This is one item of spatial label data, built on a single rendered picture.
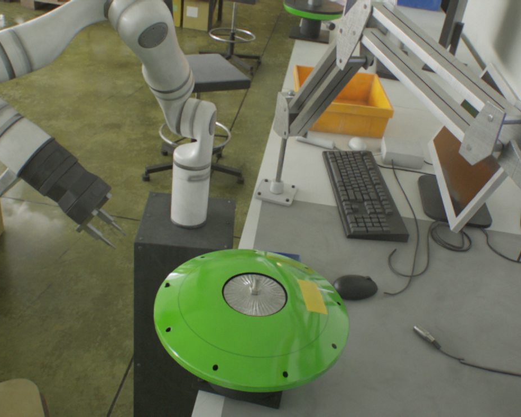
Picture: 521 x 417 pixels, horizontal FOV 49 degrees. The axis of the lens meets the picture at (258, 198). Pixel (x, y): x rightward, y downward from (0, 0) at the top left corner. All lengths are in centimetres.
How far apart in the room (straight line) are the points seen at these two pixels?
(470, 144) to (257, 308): 39
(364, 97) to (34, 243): 165
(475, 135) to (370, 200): 74
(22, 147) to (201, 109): 54
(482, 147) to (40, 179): 62
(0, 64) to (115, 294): 175
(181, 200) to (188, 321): 59
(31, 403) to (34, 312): 115
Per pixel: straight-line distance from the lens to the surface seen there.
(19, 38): 93
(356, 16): 109
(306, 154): 175
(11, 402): 140
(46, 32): 94
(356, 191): 156
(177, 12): 634
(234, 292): 91
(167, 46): 102
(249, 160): 364
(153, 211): 152
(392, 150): 179
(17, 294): 261
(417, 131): 209
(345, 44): 112
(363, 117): 191
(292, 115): 141
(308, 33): 298
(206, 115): 131
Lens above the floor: 169
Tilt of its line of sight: 31 degrees down
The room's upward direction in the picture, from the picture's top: 8 degrees clockwise
